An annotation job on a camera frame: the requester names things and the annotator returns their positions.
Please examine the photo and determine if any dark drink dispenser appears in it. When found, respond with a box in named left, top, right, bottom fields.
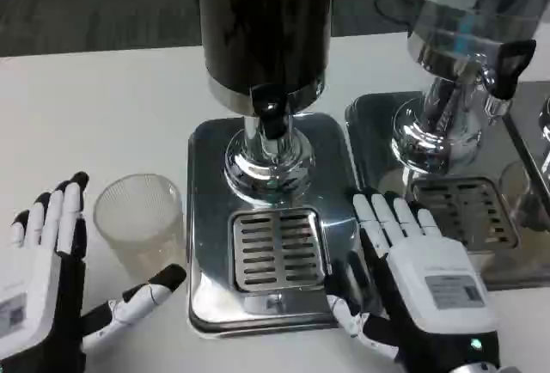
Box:
left=191, top=0, right=335, bottom=203

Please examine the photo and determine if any steel drip tray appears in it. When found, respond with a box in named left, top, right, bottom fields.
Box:
left=343, top=91, right=550, bottom=292
left=186, top=113, right=367, bottom=340

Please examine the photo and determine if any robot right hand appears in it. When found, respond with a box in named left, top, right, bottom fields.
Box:
left=324, top=190, right=503, bottom=373

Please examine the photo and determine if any steel slotted tray grid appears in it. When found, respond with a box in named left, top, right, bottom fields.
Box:
left=231, top=211, right=322, bottom=289
left=410, top=178, right=520, bottom=250

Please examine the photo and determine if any clear drink dispenser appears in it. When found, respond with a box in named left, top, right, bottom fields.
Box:
left=389, top=0, right=550, bottom=173

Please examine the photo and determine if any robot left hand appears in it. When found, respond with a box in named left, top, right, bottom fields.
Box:
left=0, top=170, right=188, bottom=373

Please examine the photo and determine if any black cable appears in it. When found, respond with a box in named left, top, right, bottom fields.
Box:
left=372, top=0, right=421, bottom=27

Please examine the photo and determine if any clear ribbed glass cup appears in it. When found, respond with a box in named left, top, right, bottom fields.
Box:
left=93, top=173, right=186, bottom=276

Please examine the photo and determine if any black dispenser tap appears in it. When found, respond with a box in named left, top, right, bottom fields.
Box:
left=250, top=84, right=290, bottom=140

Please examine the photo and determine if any black handled chrome tap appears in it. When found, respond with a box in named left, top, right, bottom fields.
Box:
left=481, top=40, right=538, bottom=117

